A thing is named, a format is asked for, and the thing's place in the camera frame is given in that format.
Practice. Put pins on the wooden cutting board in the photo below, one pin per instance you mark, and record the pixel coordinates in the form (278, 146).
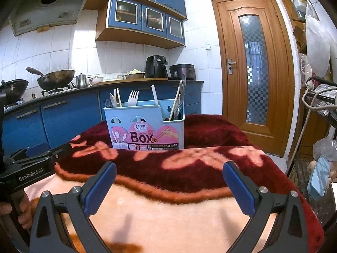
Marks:
(113, 81)

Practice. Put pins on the gas stove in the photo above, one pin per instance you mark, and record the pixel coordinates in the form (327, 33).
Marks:
(58, 91)

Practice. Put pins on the white bowl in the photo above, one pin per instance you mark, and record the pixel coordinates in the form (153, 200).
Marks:
(96, 81)

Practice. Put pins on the cardboard box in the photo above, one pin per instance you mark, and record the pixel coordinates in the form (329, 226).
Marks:
(298, 35)

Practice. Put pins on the blue wall cabinet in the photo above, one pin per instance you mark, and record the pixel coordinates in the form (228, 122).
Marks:
(147, 10)

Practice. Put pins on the large black wok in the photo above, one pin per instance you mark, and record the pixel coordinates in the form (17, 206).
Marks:
(56, 80)

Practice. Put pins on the light blue utensil box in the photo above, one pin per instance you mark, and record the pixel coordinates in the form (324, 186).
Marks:
(121, 118)

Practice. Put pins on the white plastic fork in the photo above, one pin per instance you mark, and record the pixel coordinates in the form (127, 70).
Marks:
(133, 97)

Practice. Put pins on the metal bowl of food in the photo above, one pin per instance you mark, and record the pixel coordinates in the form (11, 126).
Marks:
(134, 75)

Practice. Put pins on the small black wok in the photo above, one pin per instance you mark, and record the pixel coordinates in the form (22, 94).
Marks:
(14, 91)

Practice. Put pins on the light blue plastic case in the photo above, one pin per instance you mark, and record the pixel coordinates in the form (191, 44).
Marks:
(318, 176)

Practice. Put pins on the steel kettle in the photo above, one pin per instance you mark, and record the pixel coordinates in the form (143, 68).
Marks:
(82, 81)

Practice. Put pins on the wooden door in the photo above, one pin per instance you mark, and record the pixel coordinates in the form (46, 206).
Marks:
(226, 97)

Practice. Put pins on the dark rice cooker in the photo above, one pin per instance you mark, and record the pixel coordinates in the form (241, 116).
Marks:
(184, 72)

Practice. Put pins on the blue base cabinets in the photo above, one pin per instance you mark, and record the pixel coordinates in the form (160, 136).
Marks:
(68, 121)

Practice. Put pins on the person's left hand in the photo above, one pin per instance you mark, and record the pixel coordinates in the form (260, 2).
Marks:
(25, 208)

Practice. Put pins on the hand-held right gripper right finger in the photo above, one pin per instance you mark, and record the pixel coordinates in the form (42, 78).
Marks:
(239, 189)

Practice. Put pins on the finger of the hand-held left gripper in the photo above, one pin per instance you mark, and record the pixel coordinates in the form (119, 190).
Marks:
(36, 149)
(62, 151)

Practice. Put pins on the wooden chopstick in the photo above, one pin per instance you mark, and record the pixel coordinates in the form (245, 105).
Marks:
(119, 97)

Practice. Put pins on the metal fork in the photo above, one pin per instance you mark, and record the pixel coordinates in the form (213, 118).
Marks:
(107, 103)

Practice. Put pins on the red floral blanket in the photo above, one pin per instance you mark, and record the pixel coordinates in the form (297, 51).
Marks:
(205, 134)

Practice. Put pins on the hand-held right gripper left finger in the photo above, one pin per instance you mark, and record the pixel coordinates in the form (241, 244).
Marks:
(98, 189)

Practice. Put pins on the wall switch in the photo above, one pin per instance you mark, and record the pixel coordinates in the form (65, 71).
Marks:
(208, 45)

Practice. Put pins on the range hood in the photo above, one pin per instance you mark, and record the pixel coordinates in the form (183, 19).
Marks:
(47, 13)

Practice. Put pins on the clear plastic bag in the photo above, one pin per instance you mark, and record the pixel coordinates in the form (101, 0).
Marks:
(325, 147)

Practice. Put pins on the white plastic bag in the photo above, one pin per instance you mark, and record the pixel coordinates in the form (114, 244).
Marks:
(317, 47)

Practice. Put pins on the white plastic spoon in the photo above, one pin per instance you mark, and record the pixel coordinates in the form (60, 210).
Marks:
(112, 100)

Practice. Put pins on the black air fryer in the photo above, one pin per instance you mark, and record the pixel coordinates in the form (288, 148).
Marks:
(154, 67)

